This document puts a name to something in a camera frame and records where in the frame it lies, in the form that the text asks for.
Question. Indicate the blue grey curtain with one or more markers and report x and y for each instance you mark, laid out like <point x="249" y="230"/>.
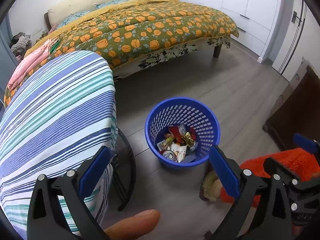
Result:
<point x="3" y="45"/>

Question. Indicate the blue plastic basket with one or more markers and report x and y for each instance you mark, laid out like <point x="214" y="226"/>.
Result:
<point x="150" y="130"/>

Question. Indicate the person's left hand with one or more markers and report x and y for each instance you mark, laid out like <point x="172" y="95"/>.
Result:
<point x="135" y="223"/>

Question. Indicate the red snack packet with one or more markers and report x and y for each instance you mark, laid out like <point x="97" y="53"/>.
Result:
<point x="175" y="133"/>

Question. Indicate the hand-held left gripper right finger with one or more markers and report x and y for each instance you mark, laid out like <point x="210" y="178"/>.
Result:
<point x="225" y="173"/>

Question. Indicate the dark wooden cabinet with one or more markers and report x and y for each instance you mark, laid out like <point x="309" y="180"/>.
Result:
<point x="295" y="110"/>

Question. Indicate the gold foil wrapper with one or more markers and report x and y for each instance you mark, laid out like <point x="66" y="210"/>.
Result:
<point x="188" y="139"/>

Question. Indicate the cream headboard cushion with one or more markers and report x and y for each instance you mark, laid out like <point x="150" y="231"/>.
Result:
<point x="87" y="2"/>

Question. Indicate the bed with floral duvet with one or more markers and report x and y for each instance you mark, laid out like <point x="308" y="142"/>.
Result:
<point x="150" y="30"/>

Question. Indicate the tan plush slipper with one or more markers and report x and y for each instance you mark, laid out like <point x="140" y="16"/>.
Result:
<point x="211" y="185"/>

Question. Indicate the striped tablecloth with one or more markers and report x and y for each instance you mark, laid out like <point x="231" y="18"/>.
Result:
<point x="57" y="120"/>

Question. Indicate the white wardrobe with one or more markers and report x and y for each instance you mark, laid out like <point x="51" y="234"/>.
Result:
<point x="255" y="5"/>

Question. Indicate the pink folded blanket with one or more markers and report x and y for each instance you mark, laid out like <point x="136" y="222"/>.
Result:
<point x="30" y="62"/>

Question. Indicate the pile of clothes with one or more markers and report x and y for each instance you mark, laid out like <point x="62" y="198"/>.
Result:
<point x="21" y="42"/>

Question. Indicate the teal floral pillow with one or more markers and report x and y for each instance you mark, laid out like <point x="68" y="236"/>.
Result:
<point x="115" y="2"/>
<point x="75" y="18"/>

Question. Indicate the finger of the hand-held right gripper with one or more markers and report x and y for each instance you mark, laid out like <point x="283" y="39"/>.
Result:
<point x="307" y="143"/>
<point x="275" y="165"/>

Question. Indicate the leaf print bed skirt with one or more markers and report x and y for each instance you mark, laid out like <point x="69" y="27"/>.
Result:
<point x="162" y="55"/>

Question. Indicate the white door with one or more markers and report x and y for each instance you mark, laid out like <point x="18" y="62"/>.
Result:
<point x="290" y="42"/>

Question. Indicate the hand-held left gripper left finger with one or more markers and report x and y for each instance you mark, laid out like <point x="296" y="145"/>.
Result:
<point x="93" y="173"/>

